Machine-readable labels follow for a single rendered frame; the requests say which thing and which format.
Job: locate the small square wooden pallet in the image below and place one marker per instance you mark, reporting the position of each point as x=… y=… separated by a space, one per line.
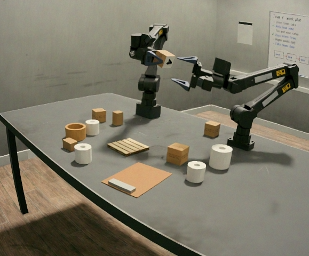
x=127 y=147

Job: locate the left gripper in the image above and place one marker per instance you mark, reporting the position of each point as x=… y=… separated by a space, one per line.
x=196 y=71

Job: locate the tan flat board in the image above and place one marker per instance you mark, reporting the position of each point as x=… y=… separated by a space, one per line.
x=136 y=180

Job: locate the tan cardboard cube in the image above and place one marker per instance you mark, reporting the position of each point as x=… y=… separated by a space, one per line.
x=69 y=144

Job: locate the tan cardboard carton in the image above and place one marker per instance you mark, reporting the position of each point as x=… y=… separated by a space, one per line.
x=167 y=58
x=177 y=154
x=99 y=115
x=212 y=129

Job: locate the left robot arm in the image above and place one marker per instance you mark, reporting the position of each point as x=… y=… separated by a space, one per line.
x=234 y=85

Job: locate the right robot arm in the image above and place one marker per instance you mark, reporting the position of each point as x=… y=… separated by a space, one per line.
x=147 y=81

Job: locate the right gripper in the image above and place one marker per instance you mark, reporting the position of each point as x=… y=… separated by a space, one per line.
x=148 y=57

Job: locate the brown rectangular block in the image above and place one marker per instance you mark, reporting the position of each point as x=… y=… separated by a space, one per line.
x=117 y=118

